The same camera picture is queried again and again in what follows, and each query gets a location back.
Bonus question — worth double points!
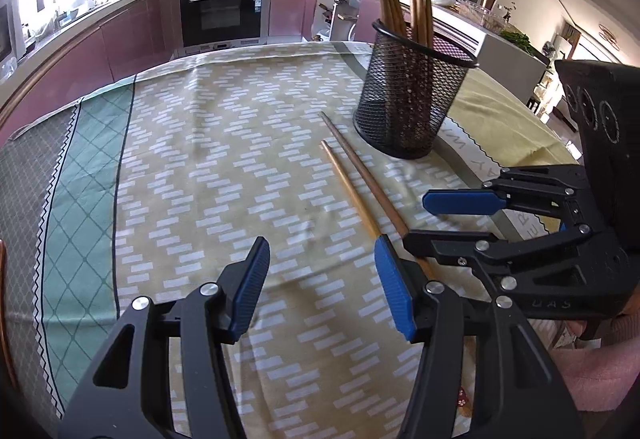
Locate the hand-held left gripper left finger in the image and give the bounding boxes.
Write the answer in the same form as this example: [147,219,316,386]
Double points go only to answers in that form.
[57,236,272,439]

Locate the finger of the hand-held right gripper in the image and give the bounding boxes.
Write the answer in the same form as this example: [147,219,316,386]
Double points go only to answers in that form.
[422,164,596,235]
[402,225,616,292]

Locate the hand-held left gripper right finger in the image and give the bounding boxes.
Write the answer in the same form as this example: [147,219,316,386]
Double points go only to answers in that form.
[374,234,586,439]

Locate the wooden chopstick red floral end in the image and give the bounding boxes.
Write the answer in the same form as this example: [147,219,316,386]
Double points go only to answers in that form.
[320,140,475,419]
[320,111,437,281]

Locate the black mesh utensil holder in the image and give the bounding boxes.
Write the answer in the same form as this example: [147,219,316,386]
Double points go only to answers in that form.
[352,18,478,160]

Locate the person's right forearm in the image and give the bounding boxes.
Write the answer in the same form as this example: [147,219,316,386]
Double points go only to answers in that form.
[550,344,640,415]

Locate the patterned green yellow tablecloth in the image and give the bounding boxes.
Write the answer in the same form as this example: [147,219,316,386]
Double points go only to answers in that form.
[0,39,586,439]

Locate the green leafy vegetables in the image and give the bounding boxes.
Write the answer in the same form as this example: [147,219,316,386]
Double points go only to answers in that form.
[500,29,533,52]

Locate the clear plastic food container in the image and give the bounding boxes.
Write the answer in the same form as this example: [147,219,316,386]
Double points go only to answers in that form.
[457,0,506,27]

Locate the wooden chair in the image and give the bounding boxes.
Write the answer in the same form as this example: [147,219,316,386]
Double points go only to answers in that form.
[0,239,18,390]

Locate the black built-in oven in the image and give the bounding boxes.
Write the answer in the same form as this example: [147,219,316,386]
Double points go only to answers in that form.
[177,0,266,48]

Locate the pink kitchen base cabinets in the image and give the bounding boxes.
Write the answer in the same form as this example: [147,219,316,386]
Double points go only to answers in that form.
[0,0,481,134]

